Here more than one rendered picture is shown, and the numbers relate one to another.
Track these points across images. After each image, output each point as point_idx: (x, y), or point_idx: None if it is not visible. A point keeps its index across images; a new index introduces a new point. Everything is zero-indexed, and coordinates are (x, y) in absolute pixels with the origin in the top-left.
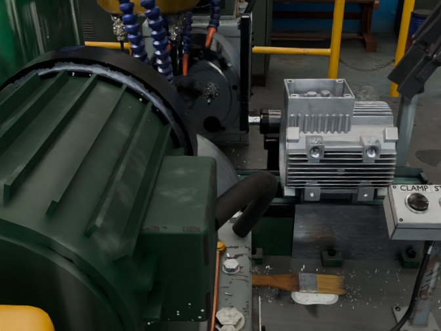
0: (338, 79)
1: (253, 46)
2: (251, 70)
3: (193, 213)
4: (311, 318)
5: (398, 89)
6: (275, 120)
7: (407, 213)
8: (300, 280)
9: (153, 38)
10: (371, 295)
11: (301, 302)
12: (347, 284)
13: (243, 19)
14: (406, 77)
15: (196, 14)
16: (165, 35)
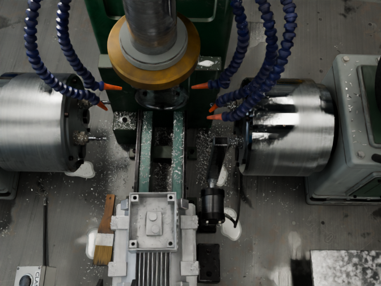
0: (173, 243)
1: (377, 181)
2: (371, 189)
3: None
4: (75, 238)
5: (99, 279)
6: (203, 202)
7: (21, 273)
8: (105, 234)
9: (332, 71)
10: (92, 283)
11: (88, 233)
12: (104, 268)
13: (213, 140)
14: (98, 285)
15: (368, 102)
16: (38, 75)
